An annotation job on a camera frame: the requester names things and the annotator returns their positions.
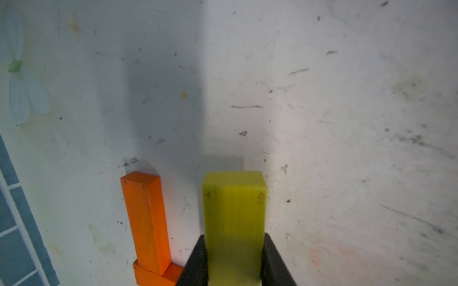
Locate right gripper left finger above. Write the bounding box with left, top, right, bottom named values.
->
left=176, top=235, right=208, bottom=286

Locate orange block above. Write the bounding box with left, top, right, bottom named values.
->
left=132, top=260, right=184, bottom=286
left=120, top=172, right=171, bottom=275

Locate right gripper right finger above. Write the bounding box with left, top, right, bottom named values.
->
left=261, top=233, right=297, bottom=286

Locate yellow block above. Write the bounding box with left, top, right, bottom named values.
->
left=202, top=171, right=267, bottom=286

